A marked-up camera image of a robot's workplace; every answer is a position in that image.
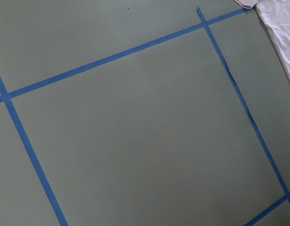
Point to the pink t-shirt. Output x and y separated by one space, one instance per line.
275 14

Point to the long blue tape strip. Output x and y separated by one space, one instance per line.
5 97

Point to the crossing blue tape strip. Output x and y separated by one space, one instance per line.
103 61

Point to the thin blue tape strip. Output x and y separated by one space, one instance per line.
239 94

